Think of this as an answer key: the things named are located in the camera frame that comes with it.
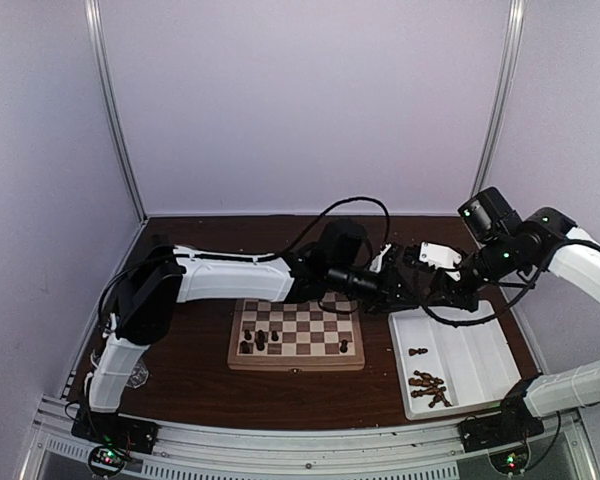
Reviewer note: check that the brown chess pieces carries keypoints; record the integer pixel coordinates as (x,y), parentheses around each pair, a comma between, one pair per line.
(413,352)

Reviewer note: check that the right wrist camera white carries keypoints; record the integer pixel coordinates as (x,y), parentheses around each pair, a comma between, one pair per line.
(435,256)

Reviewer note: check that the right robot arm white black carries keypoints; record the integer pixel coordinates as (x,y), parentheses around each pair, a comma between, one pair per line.
(548,242)

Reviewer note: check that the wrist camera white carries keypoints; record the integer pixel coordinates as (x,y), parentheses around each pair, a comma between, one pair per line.
(388,256)
(435,256)

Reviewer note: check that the right aluminium frame post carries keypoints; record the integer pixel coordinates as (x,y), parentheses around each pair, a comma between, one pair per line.
(507,69)

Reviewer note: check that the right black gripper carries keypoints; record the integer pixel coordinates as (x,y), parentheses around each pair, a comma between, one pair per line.
(458,297)

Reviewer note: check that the aluminium frame post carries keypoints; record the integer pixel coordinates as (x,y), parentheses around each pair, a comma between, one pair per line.
(507,69)
(97,38)

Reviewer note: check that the left aluminium frame post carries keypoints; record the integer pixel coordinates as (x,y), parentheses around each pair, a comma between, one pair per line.
(97,38)

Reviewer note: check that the front aluminium rail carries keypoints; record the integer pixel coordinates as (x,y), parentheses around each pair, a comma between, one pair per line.
(416,451)

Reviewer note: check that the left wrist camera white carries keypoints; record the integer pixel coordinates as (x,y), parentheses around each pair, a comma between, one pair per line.
(388,256)

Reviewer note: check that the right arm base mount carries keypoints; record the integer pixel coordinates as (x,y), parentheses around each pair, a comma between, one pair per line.
(492,431)

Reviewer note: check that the wooden chess board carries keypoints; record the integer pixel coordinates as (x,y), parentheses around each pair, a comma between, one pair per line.
(310,335)

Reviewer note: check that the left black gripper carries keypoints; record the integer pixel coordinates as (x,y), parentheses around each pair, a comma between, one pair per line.
(389,290)

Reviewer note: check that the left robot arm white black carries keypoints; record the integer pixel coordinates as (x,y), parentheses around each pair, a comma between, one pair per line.
(136,307)

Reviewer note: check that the white plastic compartment tray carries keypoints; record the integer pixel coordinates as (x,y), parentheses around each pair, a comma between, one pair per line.
(476,363)

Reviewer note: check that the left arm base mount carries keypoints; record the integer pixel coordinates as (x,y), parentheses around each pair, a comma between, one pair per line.
(117,435)

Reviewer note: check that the clear drinking glass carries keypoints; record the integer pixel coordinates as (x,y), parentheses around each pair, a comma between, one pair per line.
(139,375)

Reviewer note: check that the brown chess piece pile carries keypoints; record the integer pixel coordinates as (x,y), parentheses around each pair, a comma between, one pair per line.
(432,389)

